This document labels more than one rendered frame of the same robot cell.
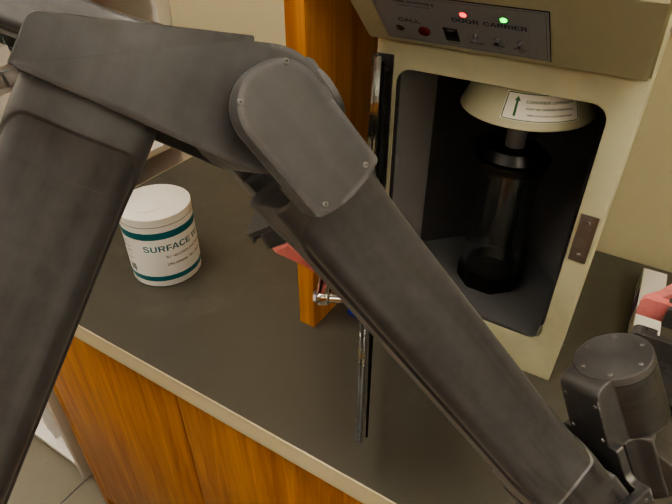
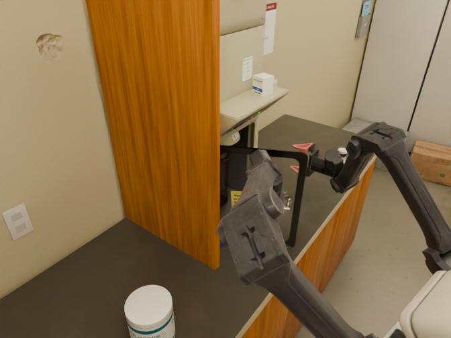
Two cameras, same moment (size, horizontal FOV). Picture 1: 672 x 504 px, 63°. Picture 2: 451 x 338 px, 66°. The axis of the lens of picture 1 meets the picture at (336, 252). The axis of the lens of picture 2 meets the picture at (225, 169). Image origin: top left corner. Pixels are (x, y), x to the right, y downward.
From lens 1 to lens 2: 1.15 m
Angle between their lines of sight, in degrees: 69
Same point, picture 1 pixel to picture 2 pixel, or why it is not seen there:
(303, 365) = not seen: hidden behind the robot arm
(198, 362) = (239, 310)
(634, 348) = (331, 151)
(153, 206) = (156, 301)
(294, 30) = (216, 151)
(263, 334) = (222, 284)
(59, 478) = not seen: outside the picture
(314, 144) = not seen: hidden behind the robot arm
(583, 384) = (339, 161)
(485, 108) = (227, 141)
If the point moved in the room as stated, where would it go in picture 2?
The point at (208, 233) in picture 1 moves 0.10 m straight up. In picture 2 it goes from (122, 315) to (117, 294)
